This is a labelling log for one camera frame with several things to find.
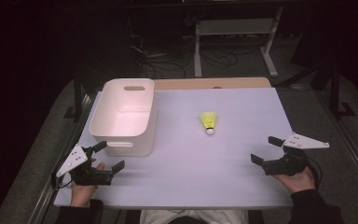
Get person's left hand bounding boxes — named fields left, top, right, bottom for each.
left=70, top=161, right=106, bottom=209

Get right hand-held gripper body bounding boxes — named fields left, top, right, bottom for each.
left=262, top=132, right=330, bottom=176

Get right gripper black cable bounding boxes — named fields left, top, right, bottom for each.
left=304, top=155, right=324, bottom=189

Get white metal table frame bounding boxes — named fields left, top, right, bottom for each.
left=193, top=6, right=284, bottom=78

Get white plastic storage bin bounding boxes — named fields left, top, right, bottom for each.
left=89, top=77, right=158, bottom=158

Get yellow shuttlecock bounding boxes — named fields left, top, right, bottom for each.
left=199, top=111, right=218, bottom=136

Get black metal stand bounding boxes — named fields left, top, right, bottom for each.
left=328, top=62, right=357, bottom=120
left=63, top=73, right=90, bottom=120

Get white table cover sheet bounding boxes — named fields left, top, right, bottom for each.
left=53, top=87, right=294, bottom=210

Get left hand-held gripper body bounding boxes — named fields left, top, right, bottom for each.
left=55, top=144, right=116, bottom=187

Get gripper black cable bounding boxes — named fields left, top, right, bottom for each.
left=50, top=171, right=74, bottom=190
left=304, top=155, right=324, bottom=189

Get person's right hand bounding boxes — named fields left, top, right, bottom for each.
left=271, top=167, right=317, bottom=194

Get person's light trousers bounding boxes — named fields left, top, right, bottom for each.
left=139, top=209, right=250, bottom=224

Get tangle of floor cables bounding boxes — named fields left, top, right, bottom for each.
left=127, top=18, right=241, bottom=79

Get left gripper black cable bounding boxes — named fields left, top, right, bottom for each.
left=50, top=171, right=74, bottom=190

